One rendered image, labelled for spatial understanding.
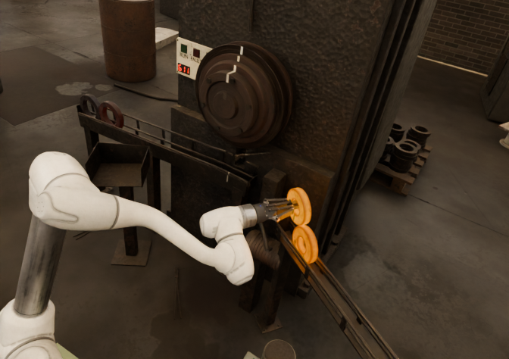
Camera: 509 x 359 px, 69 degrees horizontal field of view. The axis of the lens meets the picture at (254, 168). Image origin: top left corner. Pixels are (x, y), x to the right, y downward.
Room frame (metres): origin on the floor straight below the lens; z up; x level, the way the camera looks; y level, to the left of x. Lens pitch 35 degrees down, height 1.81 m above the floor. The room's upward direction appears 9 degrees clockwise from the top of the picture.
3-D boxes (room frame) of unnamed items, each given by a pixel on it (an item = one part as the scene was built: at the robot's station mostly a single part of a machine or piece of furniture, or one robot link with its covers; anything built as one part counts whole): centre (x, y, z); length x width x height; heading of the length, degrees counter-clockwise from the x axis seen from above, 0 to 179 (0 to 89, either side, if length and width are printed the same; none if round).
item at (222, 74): (1.44, 0.16, 1.11); 0.28 x 0.06 x 0.28; 63
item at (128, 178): (1.50, 0.68, 0.36); 0.26 x 0.20 x 0.72; 98
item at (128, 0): (4.20, 1.65, 0.45); 0.59 x 0.59 x 0.89
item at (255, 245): (1.25, -0.12, 0.27); 0.22 x 0.13 x 0.53; 63
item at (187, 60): (1.78, 0.36, 1.15); 0.26 x 0.02 x 0.18; 63
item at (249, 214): (1.07, 0.00, 0.83); 0.09 x 0.06 x 0.09; 28
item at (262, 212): (1.11, -0.06, 0.84); 0.09 x 0.08 x 0.07; 118
